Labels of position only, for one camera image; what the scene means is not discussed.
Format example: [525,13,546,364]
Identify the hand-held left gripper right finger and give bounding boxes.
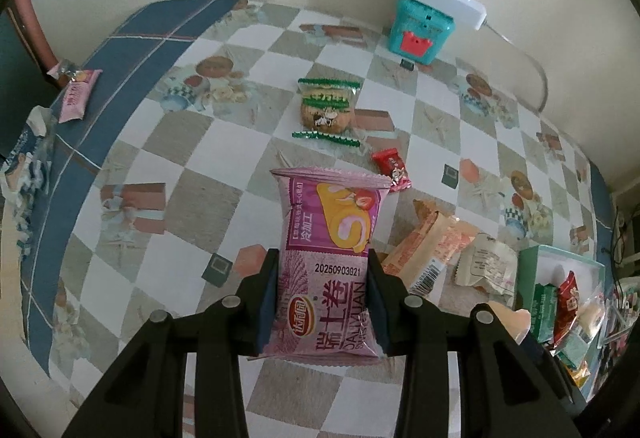
[367,248,583,438]

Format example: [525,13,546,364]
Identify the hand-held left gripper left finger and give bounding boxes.
[60,248,281,438]

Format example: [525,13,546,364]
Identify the orange barcode snack packet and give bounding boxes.
[380,199,481,299]

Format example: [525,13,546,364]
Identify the pink cake roll packet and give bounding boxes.
[270,167,393,361]

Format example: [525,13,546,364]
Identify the white snack packet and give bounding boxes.
[454,233,520,309]

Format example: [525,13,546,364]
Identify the orange jelly cup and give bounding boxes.
[487,300,532,346]

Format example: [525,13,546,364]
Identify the small red candy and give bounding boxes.
[371,148,412,193]

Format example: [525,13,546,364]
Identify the teal shallow box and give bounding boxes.
[515,244,608,389]

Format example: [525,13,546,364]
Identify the green snack packet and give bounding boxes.
[530,283,561,344]

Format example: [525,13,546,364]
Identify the green-edged cookie packet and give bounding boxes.
[291,77,362,148]

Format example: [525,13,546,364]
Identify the clear bun packet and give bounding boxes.
[575,293,608,339]

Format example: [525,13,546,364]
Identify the yellow cake packet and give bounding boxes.
[565,360,593,389]

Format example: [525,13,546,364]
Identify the small pink packet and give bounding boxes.
[59,69,103,124]

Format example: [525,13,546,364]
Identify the teal toy box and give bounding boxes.
[389,0,456,65]

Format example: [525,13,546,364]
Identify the white crumpled paper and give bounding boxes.
[27,105,56,136]

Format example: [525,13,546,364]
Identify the blue plaid cloth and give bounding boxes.
[20,0,617,379]

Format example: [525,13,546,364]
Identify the dark door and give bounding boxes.
[0,8,56,159]

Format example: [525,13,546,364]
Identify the thin white cable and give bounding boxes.
[482,23,550,114]

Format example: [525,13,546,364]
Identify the pink door frame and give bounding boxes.
[12,0,58,69]

